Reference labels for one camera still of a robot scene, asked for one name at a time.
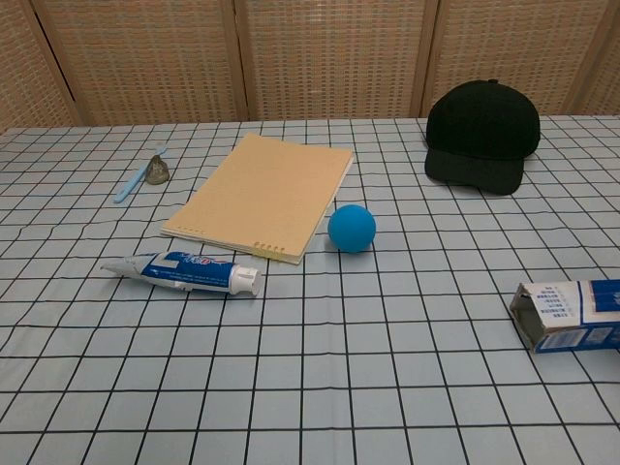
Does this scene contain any blue and white toothpaste tube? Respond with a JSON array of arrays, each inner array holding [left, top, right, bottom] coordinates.
[[100, 250, 264, 299]]

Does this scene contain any blue and white toothpaste box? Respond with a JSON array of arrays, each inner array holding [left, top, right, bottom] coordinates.
[[509, 279, 620, 355]]

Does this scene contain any blue ball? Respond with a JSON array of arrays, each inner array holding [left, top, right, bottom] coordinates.
[[327, 203, 378, 254]]

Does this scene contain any tan spiral notebook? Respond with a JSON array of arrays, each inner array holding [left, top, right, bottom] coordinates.
[[160, 132, 355, 266]]

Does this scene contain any light blue checkered tablecloth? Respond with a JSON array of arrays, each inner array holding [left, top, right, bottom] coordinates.
[[0, 114, 620, 465]]

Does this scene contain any small grey-brown stone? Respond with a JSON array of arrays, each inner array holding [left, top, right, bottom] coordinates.
[[144, 154, 171, 186]]

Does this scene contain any light blue toothbrush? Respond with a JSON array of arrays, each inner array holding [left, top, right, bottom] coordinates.
[[113, 144, 170, 204]]

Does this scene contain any black baseball cap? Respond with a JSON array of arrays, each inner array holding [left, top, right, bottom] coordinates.
[[423, 77, 542, 197]]

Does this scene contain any woven wooden folding screen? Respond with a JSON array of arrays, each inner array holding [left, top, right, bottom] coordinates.
[[0, 0, 620, 137]]

